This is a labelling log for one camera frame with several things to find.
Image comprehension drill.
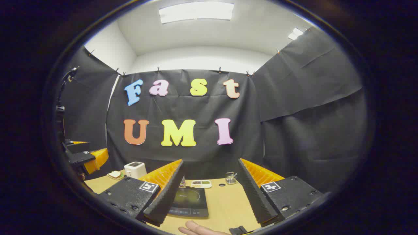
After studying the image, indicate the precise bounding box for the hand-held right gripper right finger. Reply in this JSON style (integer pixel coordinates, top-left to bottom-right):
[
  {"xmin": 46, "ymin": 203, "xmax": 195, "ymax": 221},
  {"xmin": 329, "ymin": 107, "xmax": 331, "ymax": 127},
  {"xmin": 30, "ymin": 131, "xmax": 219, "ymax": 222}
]
[{"xmin": 237, "ymin": 158, "xmax": 324, "ymax": 227}]

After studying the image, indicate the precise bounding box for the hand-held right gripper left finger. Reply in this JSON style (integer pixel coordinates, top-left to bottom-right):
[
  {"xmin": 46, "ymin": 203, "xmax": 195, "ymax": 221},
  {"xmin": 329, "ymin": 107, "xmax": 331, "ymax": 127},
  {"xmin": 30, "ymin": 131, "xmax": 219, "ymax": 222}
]
[{"xmin": 98, "ymin": 159, "xmax": 185, "ymax": 227}]

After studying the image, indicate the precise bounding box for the black induction cooktop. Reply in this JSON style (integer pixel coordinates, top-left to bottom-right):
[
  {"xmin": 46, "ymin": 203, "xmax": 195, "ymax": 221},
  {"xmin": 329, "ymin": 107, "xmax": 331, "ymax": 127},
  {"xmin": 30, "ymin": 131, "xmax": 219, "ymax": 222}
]
[{"xmin": 168, "ymin": 186, "xmax": 209, "ymax": 218}]

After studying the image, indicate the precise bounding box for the white toaster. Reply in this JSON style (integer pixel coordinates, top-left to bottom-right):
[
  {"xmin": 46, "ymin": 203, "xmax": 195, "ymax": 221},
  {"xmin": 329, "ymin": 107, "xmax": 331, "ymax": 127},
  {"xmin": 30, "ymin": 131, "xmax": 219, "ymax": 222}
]
[{"xmin": 124, "ymin": 162, "xmax": 147, "ymax": 179}]

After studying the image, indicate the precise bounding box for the black backdrop cloth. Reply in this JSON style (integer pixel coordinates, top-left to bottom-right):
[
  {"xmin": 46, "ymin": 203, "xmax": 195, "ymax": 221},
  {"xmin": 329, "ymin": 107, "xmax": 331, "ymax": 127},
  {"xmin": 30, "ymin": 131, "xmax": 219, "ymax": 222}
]
[{"xmin": 60, "ymin": 26, "xmax": 368, "ymax": 193}]

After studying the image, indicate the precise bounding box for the large ceiling light panel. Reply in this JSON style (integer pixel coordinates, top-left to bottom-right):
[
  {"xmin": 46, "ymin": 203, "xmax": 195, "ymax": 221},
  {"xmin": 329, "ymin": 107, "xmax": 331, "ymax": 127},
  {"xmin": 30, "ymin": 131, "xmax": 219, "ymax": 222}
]
[{"xmin": 159, "ymin": 2, "xmax": 234, "ymax": 24}]

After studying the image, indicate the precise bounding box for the black cable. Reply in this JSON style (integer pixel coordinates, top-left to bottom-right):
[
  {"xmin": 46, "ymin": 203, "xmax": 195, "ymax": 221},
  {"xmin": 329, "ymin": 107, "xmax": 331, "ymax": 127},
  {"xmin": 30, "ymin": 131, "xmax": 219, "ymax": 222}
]
[{"xmin": 58, "ymin": 67, "xmax": 79, "ymax": 106}]

